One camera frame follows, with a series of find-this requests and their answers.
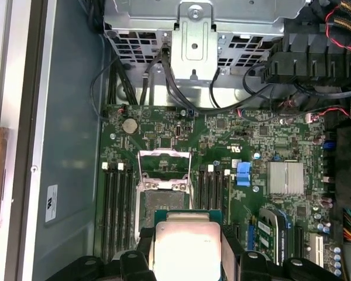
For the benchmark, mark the CPU socket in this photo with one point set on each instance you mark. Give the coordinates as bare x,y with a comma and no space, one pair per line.
163,199

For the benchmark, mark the silver CPU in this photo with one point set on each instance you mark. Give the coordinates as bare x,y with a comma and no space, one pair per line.
187,243

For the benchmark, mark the black RAM slot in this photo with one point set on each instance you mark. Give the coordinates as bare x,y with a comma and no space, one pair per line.
226,199
218,190
129,205
120,205
210,190
105,205
203,190
113,205

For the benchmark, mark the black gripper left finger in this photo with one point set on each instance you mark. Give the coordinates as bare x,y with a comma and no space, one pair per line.
144,263

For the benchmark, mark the black plastic fan shroud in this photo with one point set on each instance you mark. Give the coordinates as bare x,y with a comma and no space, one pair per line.
310,58

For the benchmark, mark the blue plastic board clip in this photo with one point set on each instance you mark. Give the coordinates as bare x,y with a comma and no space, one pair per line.
243,174

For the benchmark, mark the white case sticker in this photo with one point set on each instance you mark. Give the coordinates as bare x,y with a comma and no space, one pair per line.
52,205

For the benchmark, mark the silver chipset heatsink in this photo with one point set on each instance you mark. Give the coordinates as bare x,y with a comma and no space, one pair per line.
285,178

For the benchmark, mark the green motherboard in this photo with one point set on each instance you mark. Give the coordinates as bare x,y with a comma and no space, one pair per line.
193,137

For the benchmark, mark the white expansion slot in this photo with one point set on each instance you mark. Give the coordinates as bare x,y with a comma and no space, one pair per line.
319,248

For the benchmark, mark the silver coin battery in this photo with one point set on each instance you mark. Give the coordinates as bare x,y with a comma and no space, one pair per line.
130,126

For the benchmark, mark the black expansion slot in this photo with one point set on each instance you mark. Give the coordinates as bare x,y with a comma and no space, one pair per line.
299,243
237,237

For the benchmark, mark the black open PC case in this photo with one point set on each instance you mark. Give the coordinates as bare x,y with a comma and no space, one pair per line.
73,117

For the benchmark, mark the grey metal drive cage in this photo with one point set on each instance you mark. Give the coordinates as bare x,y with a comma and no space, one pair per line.
193,52

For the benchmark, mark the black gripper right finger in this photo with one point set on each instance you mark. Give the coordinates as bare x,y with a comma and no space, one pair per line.
251,266

